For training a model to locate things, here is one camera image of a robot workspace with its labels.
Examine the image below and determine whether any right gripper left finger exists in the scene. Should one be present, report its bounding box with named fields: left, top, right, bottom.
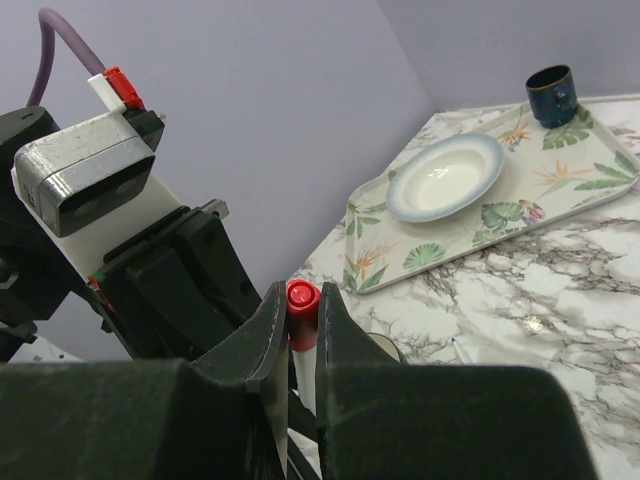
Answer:
left=1, top=282, right=288, bottom=479

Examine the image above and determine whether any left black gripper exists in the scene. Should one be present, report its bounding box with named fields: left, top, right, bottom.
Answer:
left=87, top=197, right=321, bottom=480

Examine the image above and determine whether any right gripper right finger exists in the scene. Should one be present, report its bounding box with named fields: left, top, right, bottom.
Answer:
left=316, top=283, right=597, bottom=479

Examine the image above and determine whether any small red pen cap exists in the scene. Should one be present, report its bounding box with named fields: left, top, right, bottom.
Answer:
left=286, top=279, right=321, bottom=352

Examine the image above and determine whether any white marker red tip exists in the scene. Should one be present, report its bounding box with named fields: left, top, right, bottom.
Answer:
left=293, top=347, right=316, bottom=415

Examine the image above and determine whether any white dark-rimmed bowl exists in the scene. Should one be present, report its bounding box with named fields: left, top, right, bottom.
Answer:
left=369, top=333, right=406, bottom=363

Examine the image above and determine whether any white marker blue tip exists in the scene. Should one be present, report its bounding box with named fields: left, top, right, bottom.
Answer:
left=451, top=338, right=474, bottom=365

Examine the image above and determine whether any white blue-rimmed plate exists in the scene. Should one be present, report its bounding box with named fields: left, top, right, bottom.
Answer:
left=386, top=133, right=506, bottom=223

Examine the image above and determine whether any floral serving tray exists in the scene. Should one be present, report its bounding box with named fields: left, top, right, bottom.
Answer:
left=343, top=104, right=639, bottom=294

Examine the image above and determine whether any dark blue mug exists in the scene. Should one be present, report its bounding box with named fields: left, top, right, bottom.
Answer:
left=525, top=65, right=578, bottom=129

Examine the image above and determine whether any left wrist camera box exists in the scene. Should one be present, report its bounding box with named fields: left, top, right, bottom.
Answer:
left=9, top=110, right=183, bottom=275

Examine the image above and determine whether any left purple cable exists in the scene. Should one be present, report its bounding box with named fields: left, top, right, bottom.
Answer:
left=25, top=6, right=146, bottom=112

